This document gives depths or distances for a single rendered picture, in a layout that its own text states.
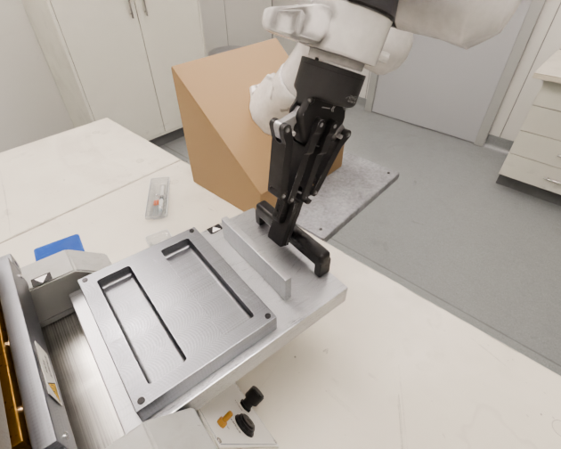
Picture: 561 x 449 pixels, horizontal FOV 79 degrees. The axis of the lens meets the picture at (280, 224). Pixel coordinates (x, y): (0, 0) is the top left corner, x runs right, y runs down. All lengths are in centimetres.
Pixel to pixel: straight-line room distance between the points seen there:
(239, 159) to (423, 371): 59
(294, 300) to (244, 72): 71
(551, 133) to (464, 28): 214
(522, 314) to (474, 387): 126
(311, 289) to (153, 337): 20
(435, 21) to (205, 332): 42
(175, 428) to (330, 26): 41
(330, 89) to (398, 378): 49
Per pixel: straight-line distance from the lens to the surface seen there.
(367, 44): 39
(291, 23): 39
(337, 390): 64
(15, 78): 291
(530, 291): 207
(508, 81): 308
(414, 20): 47
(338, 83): 39
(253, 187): 84
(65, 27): 252
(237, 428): 50
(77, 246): 96
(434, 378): 69
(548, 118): 253
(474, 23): 44
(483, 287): 197
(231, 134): 88
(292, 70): 82
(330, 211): 94
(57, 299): 54
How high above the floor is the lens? 133
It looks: 41 degrees down
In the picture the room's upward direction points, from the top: straight up
